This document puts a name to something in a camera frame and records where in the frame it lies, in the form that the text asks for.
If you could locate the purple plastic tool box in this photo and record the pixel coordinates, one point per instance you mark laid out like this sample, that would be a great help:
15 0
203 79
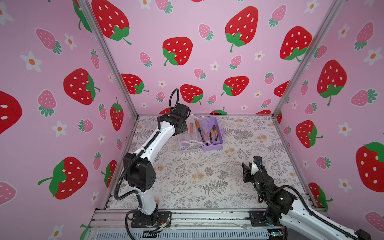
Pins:
185 144

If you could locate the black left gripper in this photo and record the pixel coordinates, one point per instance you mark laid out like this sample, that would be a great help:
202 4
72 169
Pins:
184 127

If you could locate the aluminium corner post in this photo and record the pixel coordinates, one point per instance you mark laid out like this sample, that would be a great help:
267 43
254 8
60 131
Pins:
324 27
90 17

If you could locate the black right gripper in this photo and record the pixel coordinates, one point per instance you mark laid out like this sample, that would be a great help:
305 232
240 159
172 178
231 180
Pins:
247 172

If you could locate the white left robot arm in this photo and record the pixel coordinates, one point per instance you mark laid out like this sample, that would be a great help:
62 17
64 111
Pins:
138 169

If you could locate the wooden handle screwdriver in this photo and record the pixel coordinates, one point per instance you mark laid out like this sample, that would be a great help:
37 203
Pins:
198 126

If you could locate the yellow black cutting pliers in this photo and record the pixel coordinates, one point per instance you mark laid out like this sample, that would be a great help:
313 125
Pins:
214 134

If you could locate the aluminium corner post left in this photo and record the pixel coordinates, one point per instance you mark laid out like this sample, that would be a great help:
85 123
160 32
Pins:
90 17

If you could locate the aluminium corner post right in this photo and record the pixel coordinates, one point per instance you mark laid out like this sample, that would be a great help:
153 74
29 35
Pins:
324 27

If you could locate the aluminium front frame rail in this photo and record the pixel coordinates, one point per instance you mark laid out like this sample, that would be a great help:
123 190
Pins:
221 224

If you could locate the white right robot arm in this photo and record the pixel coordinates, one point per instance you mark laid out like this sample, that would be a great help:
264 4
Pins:
306 221

